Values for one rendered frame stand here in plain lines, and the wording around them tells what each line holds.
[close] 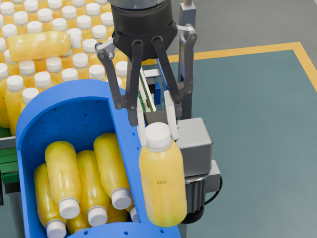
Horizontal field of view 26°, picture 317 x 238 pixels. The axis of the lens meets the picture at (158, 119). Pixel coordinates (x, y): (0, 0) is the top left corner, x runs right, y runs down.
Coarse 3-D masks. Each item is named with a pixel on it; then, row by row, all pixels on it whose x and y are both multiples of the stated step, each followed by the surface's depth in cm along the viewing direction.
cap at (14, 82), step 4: (12, 76) 170; (16, 76) 170; (20, 76) 170; (8, 80) 169; (12, 80) 169; (16, 80) 169; (20, 80) 169; (8, 84) 168; (12, 84) 167; (16, 84) 168; (20, 84) 168; (12, 88) 168; (16, 88) 168
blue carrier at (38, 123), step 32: (64, 96) 140; (96, 96) 140; (32, 128) 149; (64, 128) 151; (96, 128) 153; (128, 128) 136; (32, 160) 155; (128, 160) 128; (32, 192) 146; (32, 224) 137; (128, 224) 115
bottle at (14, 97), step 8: (8, 88) 170; (24, 88) 171; (8, 96) 170; (16, 96) 169; (8, 104) 170; (16, 104) 170; (8, 112) 173; (16, 112) 171; (8, 120) 175; (16, 120) 173
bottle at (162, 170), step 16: (176, 144) 101; (144, 160) 100; (160, 160) 99; (176, 160) 100; (144, 176) 102; (160, 176) 100; (176, 176) 101; (144, 192) 105; (160, 192) 102; (176, 192) 103; (160, 208) 105; (176, 208) 105; (160, 224) 107; (176, 224) 108
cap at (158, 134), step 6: (150, 126) 100; (156, 126) 100; (162, 126) 99; (168, 126) 99; (150, 132) 99; (156, 132) 98; (162, 132) 98; (168, 132) 98; (150, 138) 98; (156, 138) 97; (162, 138) 97; (168, 138) 98; (150, 144) 98; (156, 144) 98; (162, 144) 98
